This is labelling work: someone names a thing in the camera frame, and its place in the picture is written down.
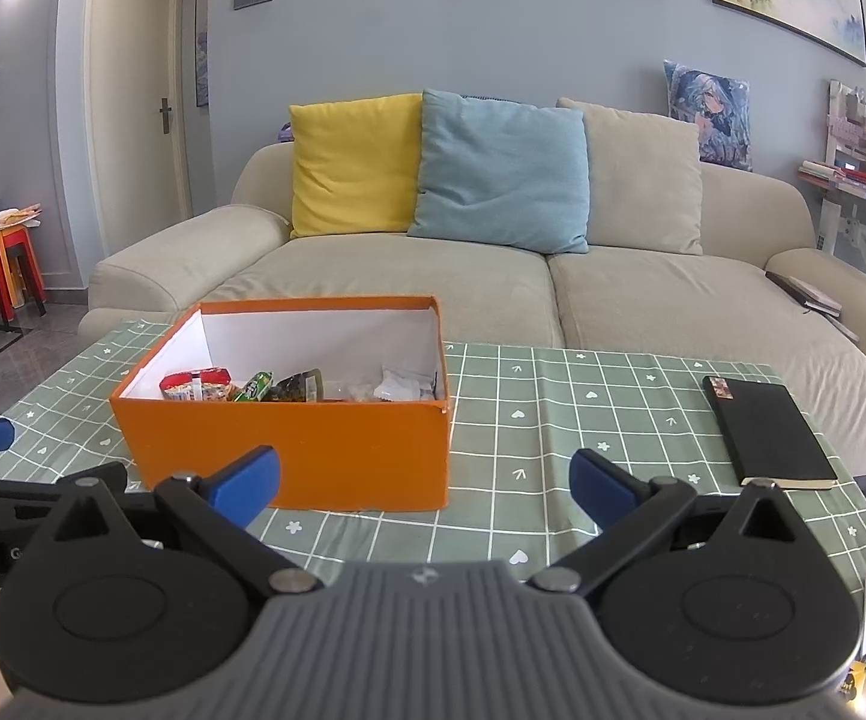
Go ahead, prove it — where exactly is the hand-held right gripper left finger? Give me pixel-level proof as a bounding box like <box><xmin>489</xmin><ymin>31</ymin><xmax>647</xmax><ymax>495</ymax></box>
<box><xmin>22</xmin><ymin>445</ymin><xmax>326</xmax><ymax>595</ymax></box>

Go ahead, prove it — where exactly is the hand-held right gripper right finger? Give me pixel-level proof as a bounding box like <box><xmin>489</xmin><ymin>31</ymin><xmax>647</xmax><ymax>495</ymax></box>
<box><xmin>529</xmin><ymin>448</ymin><xmax>833</xmax><ymax>595</ymax></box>

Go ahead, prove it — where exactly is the orange cardboard box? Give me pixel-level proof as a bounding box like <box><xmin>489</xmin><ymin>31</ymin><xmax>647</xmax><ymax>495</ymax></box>
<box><xmin>109</xmin><ymin>295</ymin><xmax>453</xmax><ymax>512</ymax></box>

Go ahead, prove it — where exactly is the green sausage stick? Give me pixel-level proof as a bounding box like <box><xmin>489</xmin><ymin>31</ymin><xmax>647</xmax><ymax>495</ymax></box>
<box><xmin>233</xmin><ymin>371</ymin><xmax>275</xmax><ymax>402</ymax></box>

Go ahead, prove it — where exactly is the dark green pickle packet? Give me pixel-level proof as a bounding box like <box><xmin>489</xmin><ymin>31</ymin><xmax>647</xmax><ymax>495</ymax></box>
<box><xmin>263</xmin><ymin>369</ymin><xmax>325</xmax><ymax>402</ymax></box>

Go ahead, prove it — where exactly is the green checked tablecloth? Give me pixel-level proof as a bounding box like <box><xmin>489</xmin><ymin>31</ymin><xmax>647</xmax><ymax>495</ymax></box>
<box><xmin>0</xmin><ymin>319</ymin><xmax>866</xmax><ymax>578</ymax></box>

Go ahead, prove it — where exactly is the black notebook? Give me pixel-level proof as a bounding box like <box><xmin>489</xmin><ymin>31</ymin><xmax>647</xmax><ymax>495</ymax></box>
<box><xmin>703</xmin><ymin>375</ymin><xmax>840</xmax><ymax>490</ymax></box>

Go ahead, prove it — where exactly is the red plastic stool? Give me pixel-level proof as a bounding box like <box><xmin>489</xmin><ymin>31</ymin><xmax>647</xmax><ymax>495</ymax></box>
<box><xmin>0</xmin><ymin>226</ymin><xmax>50</xmax><ymax>320</ymax></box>

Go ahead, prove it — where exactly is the white cloth bundle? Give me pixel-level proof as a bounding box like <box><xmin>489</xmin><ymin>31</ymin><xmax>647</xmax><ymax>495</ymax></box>
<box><xmin>0</xmin><ymin>204</ymin><xmax>44</xmax><ymax>235</ymax></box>

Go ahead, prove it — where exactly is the beige sofa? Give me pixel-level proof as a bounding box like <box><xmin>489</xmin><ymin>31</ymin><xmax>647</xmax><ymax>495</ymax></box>
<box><xmin>76</xmin><ymin>97</ymin><xmax>866</xmax><ymax>477</ymax></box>

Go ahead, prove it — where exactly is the dark book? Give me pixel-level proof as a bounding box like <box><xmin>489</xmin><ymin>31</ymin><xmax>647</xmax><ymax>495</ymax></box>
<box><xmin>765</xmin><ymin>270</ymin><xmax>861</xmax><ymax>342</ymax></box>

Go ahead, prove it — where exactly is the beige pillow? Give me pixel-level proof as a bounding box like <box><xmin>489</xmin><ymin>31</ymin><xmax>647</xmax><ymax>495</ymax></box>
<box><xmin>556</xmin><ymin>97</ymin><xmax>705</xmax><ymax>256</ymax></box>

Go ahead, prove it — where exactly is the light blue pillow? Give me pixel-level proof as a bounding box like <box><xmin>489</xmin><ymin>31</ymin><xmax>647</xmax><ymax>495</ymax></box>
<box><xmin>406</xmin><ymin>88</ymin><xmax>591</xmax><ymax>254</ymax></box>

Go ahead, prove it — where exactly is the yellow pillow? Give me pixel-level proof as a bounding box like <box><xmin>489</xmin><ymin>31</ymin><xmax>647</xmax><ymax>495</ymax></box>
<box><xmin>287</xmin><ymin>94</ymin><xmax>425</xmax><ymax>239</ymax></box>

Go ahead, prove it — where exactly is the white door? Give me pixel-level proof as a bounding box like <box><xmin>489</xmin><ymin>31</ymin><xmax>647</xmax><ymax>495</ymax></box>
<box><xmin>88</xmin><ymin>0</ymin><xmax>195</xmax><ymax>256</ymax></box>

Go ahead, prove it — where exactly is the anime print pillow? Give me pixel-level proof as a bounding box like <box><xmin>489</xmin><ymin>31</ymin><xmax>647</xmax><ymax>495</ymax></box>
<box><xmin>664</xmin><ymin>60</ymin><xmax>755</xmax><ymax>172</ymax></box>

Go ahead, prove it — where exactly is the stack of books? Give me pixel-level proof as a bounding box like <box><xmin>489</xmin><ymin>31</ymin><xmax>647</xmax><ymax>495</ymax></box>
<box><xmin>799</xmin><ymin>159</ymin><xmax>866</xmax><ymax>215</ymax></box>

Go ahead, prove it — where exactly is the narrow wall hanging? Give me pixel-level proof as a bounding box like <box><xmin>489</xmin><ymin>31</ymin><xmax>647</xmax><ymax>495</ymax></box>
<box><xmin>194</xmin><ymin>0</ymin><xmax>211</xmax><ymax>107</ymax></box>

